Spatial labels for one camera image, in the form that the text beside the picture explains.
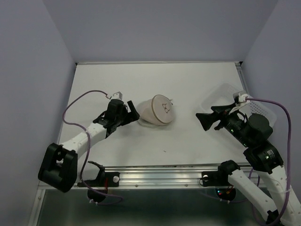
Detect white mesh laundry bag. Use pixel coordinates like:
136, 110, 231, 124
137, 94, 175, 128

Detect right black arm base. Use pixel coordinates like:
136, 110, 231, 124
198, 171, 236, 202

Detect aluminium mounting rail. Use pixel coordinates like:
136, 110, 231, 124
37, 164, 266, 189

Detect white perforated plastic basket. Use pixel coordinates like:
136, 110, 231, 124
199, 82, 277, 127

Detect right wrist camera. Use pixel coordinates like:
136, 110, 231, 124
230, 91, 250, 114

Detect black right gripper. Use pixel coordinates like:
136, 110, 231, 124
194, 101, 252, 146

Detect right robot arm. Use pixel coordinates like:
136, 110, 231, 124
196, 104, 301, 226

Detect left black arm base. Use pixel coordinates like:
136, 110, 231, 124
77, 161, 123, 206

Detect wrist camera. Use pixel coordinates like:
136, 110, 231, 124
106, 91, 123, 100
230, 91, 250, 114

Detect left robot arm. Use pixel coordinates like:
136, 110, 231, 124
38, 99, 140, 193

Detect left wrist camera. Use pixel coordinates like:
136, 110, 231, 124
106, 91, 123, 100

